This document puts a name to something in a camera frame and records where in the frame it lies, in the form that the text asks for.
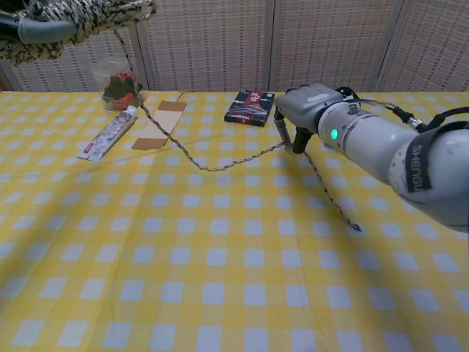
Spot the beige black braided rope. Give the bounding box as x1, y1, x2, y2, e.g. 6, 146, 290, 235
0, 0, 363, 232

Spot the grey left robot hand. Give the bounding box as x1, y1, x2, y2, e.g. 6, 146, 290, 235
0, 10, 76, 44

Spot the braided cable on right arm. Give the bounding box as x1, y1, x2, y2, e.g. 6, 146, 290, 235
340, 87, 428, 131

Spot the flat brown cardboard piece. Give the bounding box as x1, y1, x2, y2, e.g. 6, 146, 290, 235
130, 100, 188, 151

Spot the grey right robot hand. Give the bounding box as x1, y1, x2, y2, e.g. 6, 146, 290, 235
274, 83, 345, 154

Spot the white floral toothpaste tube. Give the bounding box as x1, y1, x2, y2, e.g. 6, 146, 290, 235
76, 105, 139, 162

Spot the yellow white checked tablecloth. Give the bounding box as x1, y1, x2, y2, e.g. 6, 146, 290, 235
0, 90, 469, 352

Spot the dark box with red print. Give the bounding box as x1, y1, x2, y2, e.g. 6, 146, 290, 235
224, 89, 276, 128

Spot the clear bag of red items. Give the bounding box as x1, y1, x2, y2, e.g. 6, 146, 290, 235
91, 60, 149, 111

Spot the black strap with white lettering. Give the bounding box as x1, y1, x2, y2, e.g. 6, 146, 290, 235
405, 108, 469, 194

